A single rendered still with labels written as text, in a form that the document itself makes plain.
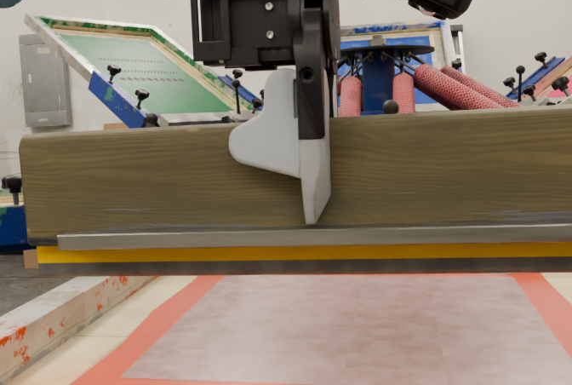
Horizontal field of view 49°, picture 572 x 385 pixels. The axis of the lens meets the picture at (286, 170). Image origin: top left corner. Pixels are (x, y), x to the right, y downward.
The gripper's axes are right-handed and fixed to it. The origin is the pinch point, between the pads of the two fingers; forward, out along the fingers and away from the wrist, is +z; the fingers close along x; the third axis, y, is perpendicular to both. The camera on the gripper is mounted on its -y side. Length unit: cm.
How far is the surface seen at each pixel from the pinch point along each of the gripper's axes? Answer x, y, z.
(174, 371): -5.3, 12.9, 14.2
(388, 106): -69, -3, -6
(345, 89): -109, 7, -10
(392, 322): -17.6, -3.7, 14.2
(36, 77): -448, 296, -43
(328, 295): -26.0, 3.2, 14.2
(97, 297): -17.3, 25.3, 12.2
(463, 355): -10.1, -9.2, 14.1
